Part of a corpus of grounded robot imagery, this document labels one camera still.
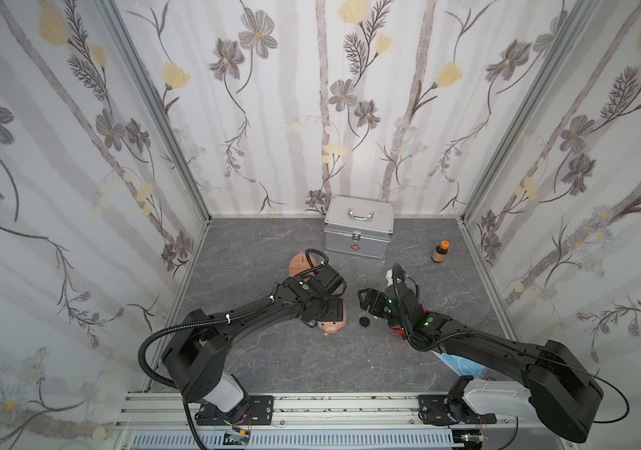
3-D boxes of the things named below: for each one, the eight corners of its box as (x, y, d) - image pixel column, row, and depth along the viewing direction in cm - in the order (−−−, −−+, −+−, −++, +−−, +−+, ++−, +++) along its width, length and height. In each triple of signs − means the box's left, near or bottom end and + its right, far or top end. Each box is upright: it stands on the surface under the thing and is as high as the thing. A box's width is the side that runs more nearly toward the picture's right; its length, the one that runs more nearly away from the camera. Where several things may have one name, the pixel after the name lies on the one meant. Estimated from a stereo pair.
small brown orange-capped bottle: (432, 263, 108) (441, 247, 100) (430, 256, 110) (438, 240, 103) (442, 263, 108) (451, 247, 100) (440, 256, 110) (448, 240, 103)
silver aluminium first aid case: (323, 260, 109) (323, 232, 97) (324, 213, 126) (324, 185, 113) (390, 260, 109) (399, 233, 97) (382, 214, 126) (388, 185, 113)
